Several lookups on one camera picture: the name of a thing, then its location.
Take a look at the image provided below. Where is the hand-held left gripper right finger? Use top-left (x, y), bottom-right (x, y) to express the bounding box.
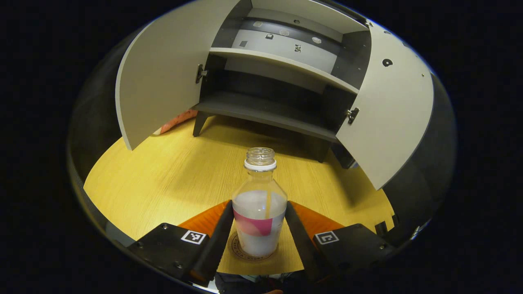
top-left (285, 200), bottom-right (397, 283)

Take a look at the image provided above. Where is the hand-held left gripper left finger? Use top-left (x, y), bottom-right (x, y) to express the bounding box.
top-left (127, 200), bottom-right (234, 284)

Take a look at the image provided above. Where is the round brown coaster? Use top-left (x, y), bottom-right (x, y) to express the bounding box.
top-left (228, 232), bottom-right (283, 262)

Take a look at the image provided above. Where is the clear plastic bottle pink label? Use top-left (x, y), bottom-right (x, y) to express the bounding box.
top-left (232, 147), bottom-right (288, 258)

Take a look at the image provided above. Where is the white grey cabinet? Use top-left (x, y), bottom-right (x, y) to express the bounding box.
top-left (192, 0), bottom-right (373, 164)

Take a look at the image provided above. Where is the white cabinet door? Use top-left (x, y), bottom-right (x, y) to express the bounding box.
top-left (115, 0), bottom-right (241, 151)
top-left (336, 20), bottom-right (434, 190)

